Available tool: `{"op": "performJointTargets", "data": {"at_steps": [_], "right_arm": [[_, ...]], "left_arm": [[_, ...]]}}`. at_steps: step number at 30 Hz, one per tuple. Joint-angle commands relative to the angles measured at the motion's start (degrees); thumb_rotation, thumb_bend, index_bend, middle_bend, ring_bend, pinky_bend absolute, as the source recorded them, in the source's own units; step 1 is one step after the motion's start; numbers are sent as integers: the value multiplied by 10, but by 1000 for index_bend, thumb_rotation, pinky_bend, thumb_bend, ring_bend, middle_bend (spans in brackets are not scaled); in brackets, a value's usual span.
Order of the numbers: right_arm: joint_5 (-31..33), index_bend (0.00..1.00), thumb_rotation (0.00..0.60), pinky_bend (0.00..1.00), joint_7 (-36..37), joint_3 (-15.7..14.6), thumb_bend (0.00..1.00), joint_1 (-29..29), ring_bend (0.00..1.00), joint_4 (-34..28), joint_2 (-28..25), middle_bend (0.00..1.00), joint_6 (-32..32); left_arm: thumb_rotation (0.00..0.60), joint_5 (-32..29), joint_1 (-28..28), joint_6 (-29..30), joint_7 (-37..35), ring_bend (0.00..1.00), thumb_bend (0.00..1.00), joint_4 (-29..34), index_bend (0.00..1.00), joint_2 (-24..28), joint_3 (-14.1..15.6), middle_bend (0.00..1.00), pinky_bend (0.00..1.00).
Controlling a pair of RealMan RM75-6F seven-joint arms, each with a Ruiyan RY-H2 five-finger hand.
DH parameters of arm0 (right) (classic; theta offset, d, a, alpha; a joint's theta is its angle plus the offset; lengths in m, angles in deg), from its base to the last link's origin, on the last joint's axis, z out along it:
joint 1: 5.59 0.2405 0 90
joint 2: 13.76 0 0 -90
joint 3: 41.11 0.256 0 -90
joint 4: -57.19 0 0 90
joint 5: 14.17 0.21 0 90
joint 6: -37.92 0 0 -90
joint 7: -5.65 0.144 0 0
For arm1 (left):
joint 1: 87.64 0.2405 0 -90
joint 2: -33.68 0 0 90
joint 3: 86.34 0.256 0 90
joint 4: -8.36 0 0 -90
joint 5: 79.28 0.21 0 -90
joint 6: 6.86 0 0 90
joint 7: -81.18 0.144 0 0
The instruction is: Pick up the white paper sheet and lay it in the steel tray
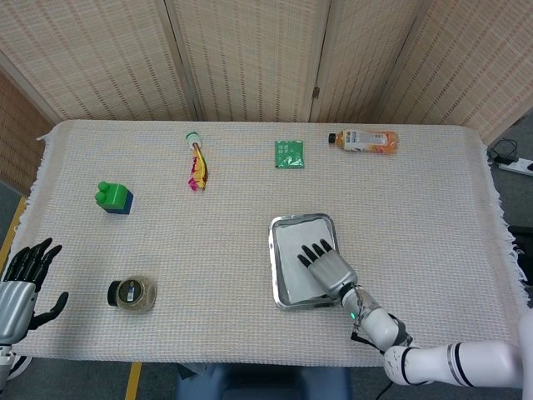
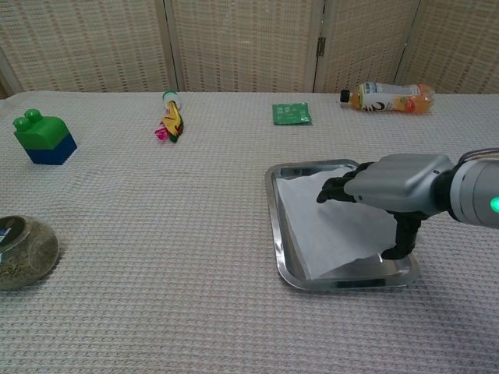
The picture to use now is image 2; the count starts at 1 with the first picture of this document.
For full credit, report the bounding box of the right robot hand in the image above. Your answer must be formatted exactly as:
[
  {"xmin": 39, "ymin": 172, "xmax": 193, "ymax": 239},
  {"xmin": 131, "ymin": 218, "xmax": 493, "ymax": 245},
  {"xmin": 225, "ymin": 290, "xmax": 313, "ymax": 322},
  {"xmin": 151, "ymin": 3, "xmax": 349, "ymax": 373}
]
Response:
[{"xmin": 316, "ymin": 153, "xmax": 455, "ymax": 260}]

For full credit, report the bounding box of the white paper napkin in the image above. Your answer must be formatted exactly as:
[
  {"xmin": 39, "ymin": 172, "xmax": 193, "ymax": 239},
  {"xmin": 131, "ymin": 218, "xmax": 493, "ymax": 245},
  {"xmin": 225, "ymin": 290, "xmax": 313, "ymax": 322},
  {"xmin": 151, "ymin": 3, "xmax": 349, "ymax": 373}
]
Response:
[{"xmin": 277, "ymin": 165, "xmax": 397, "ymax": 282}]

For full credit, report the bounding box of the rectangular metal tray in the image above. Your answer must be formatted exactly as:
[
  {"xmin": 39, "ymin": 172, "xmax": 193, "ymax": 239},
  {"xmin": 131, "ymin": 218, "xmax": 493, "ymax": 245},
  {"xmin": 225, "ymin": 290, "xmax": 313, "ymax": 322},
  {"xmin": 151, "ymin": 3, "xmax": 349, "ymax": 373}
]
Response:
[{"xmin": 264, "ymin": 158, "xmax": 421, "ymax": 293}]

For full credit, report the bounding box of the orange drink bottle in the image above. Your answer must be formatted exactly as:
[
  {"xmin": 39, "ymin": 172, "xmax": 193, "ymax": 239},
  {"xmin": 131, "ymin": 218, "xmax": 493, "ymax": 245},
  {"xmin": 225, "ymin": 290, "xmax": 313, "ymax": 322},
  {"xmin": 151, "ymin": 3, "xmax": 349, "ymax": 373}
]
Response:
[{"xmin": 339, "ymin": 81, "xmax": 437, "ymax": 116}]

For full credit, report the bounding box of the green sachet packet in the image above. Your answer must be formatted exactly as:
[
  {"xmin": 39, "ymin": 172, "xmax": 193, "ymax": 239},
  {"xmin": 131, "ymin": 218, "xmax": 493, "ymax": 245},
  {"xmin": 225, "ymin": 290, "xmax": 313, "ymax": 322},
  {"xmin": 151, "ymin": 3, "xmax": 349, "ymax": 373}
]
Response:
[{"xmin": 271, "ymin": 101, "xmax": 313, "ymax": 126}]

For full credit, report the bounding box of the woven folding screen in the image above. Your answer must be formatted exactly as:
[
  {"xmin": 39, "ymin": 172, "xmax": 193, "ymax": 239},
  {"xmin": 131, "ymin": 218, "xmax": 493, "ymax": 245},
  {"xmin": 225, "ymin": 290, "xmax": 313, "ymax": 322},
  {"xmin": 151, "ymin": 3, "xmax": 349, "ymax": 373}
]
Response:
[{"xmin": 0, "ymin": 0, "xmax": 499, "ymax": 101}]

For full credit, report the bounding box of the colourful feather shuttlecock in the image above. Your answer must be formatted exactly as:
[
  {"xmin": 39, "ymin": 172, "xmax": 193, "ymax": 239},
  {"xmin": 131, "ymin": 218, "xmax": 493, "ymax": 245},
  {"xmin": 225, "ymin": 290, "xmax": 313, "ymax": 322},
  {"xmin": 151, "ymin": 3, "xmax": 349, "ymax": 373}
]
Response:
[{"xmin": 153, "ymin": 90, "xmax": 186, "ymax": 146}]

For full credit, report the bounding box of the white woven tablecloth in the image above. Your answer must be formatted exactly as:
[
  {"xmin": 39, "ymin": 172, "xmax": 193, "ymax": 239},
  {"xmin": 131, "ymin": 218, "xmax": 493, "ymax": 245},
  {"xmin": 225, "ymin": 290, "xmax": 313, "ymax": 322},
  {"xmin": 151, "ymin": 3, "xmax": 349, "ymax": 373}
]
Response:
[{"xmin": 0, "ymin": 91, "xmax": 499, "ymax": 374}]

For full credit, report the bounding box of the green and blue toy block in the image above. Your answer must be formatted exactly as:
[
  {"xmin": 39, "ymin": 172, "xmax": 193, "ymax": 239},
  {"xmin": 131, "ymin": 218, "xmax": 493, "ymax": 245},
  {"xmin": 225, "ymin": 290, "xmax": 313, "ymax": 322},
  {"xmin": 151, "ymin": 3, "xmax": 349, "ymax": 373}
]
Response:
[{"xmin": 12, "ymin": 108, "xmax": 78, "ymax": 167}]

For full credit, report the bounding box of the glass jar with black lid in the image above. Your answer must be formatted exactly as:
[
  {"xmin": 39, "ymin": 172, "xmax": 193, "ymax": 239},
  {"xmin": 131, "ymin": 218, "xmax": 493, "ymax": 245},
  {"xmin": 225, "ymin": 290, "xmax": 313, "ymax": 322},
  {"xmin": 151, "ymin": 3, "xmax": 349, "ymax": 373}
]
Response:
[{"xmin": 0, "ymin": 215, "xmax": 60, "ymax": 291}]

